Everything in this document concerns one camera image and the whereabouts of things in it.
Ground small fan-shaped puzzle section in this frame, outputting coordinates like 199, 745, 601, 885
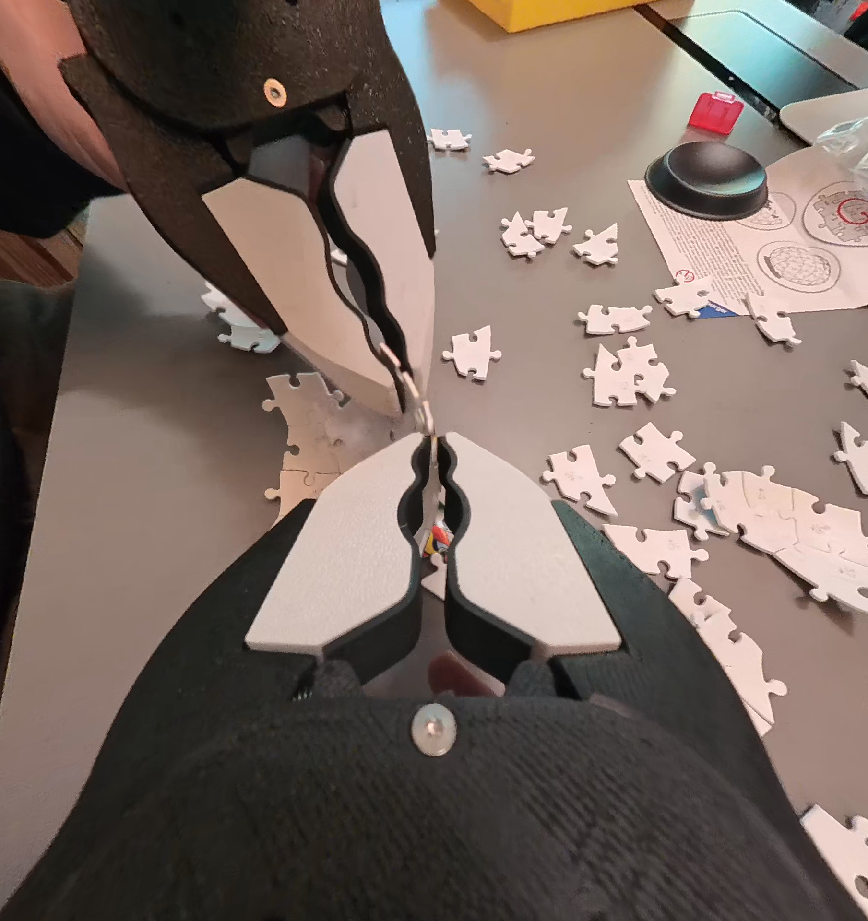
201, 283, 285, 355

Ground small assembled puzzle cluster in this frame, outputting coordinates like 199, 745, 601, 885
666, 576, 789, 738

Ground person's left hand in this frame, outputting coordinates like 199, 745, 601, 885
0, 0, 130, 195

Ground white puzzle pieces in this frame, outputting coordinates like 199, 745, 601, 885
427, 128, 868, 915

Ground person's right hand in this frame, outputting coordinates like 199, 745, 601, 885
428, 651, 503, 697

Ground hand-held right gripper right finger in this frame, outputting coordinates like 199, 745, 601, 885
438, 430, 623, 683

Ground small red plastic cube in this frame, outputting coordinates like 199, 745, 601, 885
690, 91, 745, 136

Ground large curved white puzzle section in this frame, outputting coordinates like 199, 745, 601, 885
263, 372, 406, 508

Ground yellow plastic bin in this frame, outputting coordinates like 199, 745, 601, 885
464, 0, 651, 34

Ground person's left forearm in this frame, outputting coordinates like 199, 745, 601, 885
0, 39, 129, 242

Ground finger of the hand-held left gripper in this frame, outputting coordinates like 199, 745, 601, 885
201, 140, 407, 418
317, 128, 437, 404

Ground black round ball stand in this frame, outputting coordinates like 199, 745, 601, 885
644, 141, 770, 222

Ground flat assembled white puzzle section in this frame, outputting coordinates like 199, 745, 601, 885
673, 464, 868, 621

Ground white board stand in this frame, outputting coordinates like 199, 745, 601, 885
779, 75, 868, 155

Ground printed paper instruction sheet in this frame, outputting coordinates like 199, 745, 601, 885
628, 154, 868, 318

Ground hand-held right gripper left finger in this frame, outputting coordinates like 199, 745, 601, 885
244, 432, 436, 683

